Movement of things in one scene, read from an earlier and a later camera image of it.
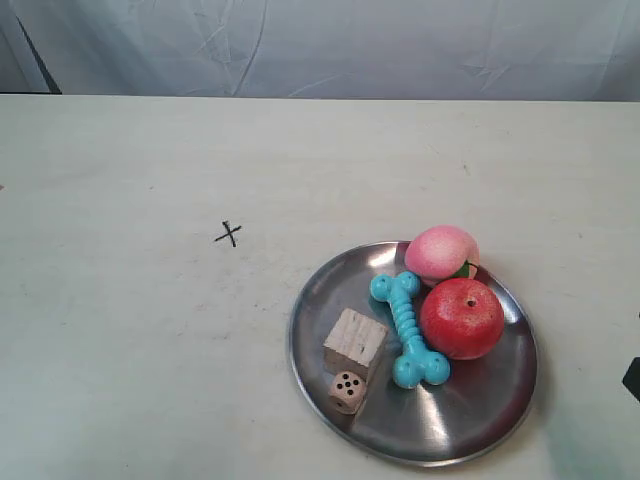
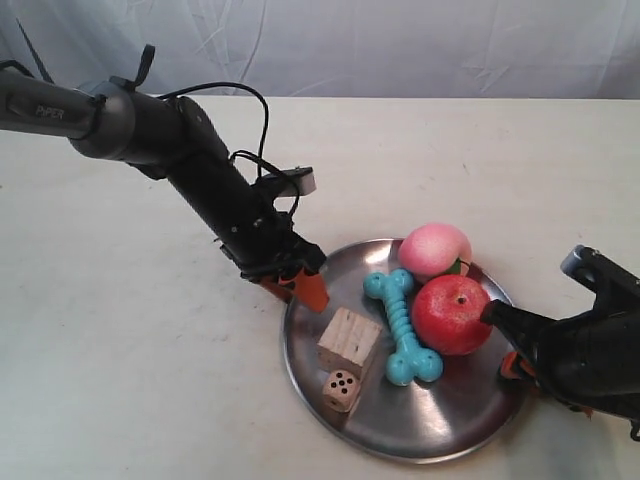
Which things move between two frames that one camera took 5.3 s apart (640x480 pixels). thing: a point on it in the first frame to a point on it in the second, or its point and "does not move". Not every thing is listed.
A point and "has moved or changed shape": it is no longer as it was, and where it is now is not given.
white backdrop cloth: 445,50 does not move
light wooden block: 352,343 does not move
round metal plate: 483,401 has moved or changed shape
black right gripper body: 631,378 to 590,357
